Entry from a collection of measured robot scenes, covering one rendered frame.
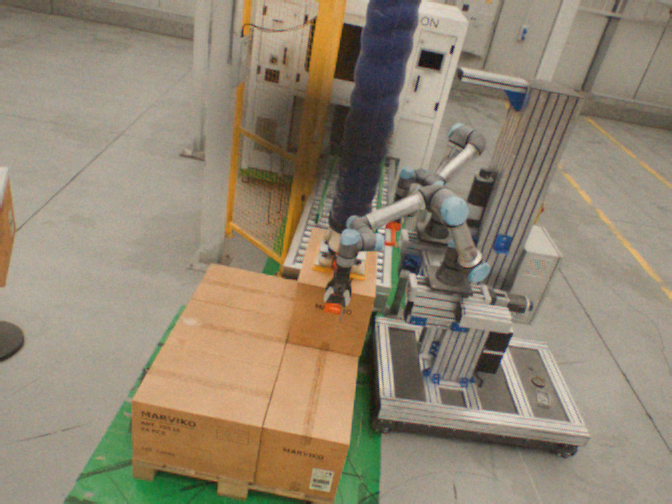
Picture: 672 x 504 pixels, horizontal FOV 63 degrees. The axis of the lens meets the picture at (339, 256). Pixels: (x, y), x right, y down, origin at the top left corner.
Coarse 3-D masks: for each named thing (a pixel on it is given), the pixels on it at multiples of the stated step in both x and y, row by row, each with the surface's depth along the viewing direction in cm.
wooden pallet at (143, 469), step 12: (144, 468) 269; (156, 468) 268; (168, 468) 267; (180, 468) 266; (216, 480) 268; (228, 480) 267; (228, 492) 272; (240, 492) 271; (276, 492) 268; (288, 492) 267; (300, 492) 266
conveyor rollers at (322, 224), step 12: (336, 168) 518; (324, 180) 491; (336, 180) 495; (384, 180) 515; (384, 192) 491; (324, 204) 449; (384, 204) 472; (312, 216) 426; (324, 216) 433; (324, 228) 416; (384, 228) 434; (300, 252) 379; (300, 264) 364
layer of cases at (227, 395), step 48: (240, 288) 331; (288, 288) 340; (192, 336) 288; (240, 336) 294; (144, 384) 254; (192, 384) 260; (240, 384) 265; (288, 384) 271; (336, 384) 277; (144, 432) 256; (192, 432) 252; (240, 432) 249; (288, 432) 246; (336, 432) 251; (240, 480) 266; (288, 480) 263; (336, 480) 259
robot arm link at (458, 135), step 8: (456, 128) 318; (464, 128) 316; (472, 128) 316; (448, 136) 323; (456, 136) 317; (464, 136) 314; (448, 144) 322; (456, 144) 317; (464, 144) 316; (448, 152) 321; (456, 152) 319; (448, 160) 320; (440, 168) 322
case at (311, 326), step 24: (312, 240) 314; (312, 264) 292; (312, 288) 277; (360, 288) 281; (312, 312) 285; (360, 312) 282; (288, 336) 294; (312, 336) 293; (336, 336) 292; (360, 336) 290
